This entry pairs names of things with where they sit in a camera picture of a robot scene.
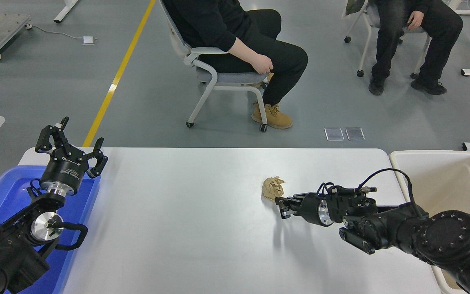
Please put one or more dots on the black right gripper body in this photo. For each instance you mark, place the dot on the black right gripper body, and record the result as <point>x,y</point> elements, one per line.
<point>311,209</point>

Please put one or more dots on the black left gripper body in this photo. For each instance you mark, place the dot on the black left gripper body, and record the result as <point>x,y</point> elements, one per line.
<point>61,171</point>

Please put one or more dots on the tan paper ball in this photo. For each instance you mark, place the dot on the tan paper ball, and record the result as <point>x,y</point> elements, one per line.
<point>271,188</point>

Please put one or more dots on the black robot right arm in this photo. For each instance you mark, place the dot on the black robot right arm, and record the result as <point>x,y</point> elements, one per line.
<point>443,237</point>

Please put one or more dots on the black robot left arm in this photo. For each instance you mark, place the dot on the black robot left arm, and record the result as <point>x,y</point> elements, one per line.
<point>10,253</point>

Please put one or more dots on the person's right hand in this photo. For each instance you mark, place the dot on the person's right hand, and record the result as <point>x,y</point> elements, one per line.
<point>262,64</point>

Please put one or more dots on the person's left hand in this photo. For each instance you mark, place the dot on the person's left hand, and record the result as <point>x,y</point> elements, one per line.
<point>415,20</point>

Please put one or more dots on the blue plastic tray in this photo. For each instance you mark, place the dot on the blue plastic tray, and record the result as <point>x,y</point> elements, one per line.
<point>6,192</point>

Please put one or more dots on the silver floor plate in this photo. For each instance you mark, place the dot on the silver floor plate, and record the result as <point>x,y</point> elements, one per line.
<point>334,134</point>
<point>355,133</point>

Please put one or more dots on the grey wheeled metal platform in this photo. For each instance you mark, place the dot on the grey wheeled metal platform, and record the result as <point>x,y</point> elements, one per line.
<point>2,30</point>

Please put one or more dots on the white desk leg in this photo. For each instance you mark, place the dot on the white desk leg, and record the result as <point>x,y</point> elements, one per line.
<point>463,10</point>
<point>65,11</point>

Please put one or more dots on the grey white office chair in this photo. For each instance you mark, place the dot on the grey white office chair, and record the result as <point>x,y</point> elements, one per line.
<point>235,78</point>
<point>371,18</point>

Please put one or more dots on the large pale plastic bin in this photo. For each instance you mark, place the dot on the large pale plastic bin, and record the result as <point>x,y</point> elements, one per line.
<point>455,171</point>

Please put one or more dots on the person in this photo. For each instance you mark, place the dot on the person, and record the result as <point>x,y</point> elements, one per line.
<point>259,41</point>
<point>443,32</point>

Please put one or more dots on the olive green cloth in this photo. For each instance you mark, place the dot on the olive green cloth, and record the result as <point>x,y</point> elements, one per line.
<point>355,6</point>

